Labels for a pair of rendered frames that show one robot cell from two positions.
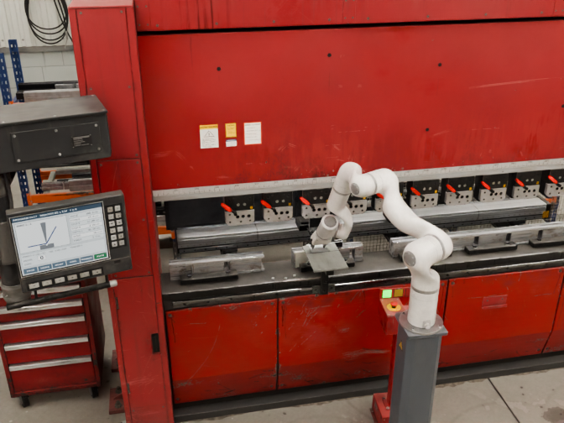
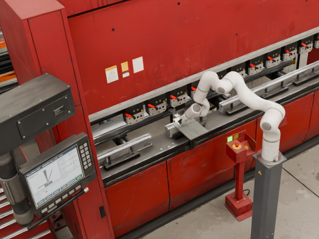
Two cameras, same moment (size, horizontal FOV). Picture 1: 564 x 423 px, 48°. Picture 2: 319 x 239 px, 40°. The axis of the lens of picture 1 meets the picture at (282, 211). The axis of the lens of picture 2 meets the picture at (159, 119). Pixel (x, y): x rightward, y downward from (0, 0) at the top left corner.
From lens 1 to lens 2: 0.99 m
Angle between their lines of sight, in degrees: 17
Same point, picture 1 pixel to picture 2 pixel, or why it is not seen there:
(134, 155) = (77, 104)
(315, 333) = (188, 172)
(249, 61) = (131, 20)
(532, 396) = (306, 169)
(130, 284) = not seen: hidden behind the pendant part
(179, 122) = (92, 70)
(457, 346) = not seen: hidden behind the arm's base
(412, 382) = (269, 191)
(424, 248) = (274, 118)
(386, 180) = (236, 79)
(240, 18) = not seen: outside the picture
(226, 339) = (139, 193)
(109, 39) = (52, 33)
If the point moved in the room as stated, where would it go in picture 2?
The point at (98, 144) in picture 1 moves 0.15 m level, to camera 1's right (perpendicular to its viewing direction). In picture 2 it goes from (68, 109) to (94, 102)
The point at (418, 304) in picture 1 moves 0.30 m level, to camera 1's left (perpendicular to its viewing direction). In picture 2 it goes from (270, 148) to (232, 160)
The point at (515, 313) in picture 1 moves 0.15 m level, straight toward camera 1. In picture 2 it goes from (291, 125) to (293, 135)
